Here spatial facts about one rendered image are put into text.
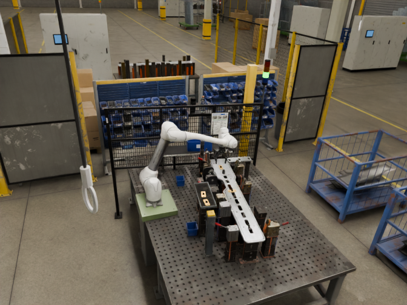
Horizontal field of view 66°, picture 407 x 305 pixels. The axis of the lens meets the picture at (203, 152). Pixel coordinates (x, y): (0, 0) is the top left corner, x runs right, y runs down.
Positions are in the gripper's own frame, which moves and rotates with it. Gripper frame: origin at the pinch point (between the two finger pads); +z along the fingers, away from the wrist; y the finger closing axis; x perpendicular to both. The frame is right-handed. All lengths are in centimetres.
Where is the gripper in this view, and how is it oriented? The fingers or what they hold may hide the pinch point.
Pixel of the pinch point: (220, 161)
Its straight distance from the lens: 353.2
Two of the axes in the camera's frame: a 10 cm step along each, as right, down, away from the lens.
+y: 9.8, -0.5, 2.0
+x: -2.0, -4.8, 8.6
